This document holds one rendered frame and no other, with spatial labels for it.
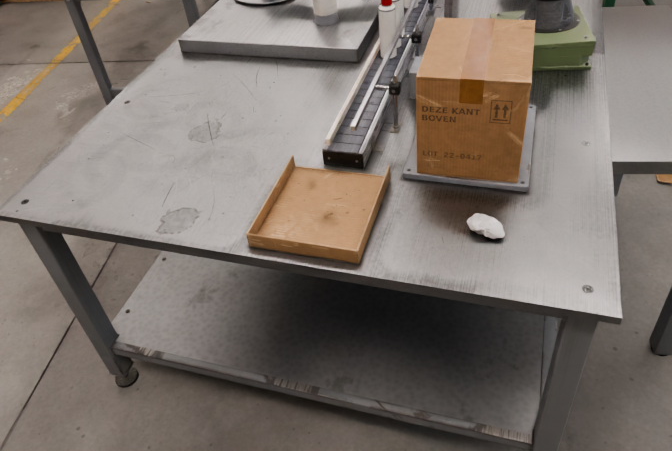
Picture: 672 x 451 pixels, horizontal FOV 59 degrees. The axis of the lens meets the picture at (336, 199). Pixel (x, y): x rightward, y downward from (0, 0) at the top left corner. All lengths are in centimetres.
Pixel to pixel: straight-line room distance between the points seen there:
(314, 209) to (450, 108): 39
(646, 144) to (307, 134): 88
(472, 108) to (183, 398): 140
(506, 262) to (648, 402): 100
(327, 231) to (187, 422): 100
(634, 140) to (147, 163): 129
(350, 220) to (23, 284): 178
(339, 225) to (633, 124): 84
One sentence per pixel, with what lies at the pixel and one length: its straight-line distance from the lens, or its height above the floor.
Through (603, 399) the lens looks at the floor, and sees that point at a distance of 214.
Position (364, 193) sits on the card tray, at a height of 83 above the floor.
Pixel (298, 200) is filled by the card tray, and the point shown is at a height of 83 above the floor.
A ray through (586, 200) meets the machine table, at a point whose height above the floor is 83.
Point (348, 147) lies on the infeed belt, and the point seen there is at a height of 88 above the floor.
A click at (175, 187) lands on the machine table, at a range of 159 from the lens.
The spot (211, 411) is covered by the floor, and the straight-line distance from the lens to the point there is 212.
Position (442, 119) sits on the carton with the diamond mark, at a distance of 136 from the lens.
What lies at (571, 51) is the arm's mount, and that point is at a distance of 194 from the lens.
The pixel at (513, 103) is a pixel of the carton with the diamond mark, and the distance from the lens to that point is 133.
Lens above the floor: 177
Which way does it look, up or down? 41 degrees down
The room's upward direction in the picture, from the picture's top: 7 degrees counter-clockwise
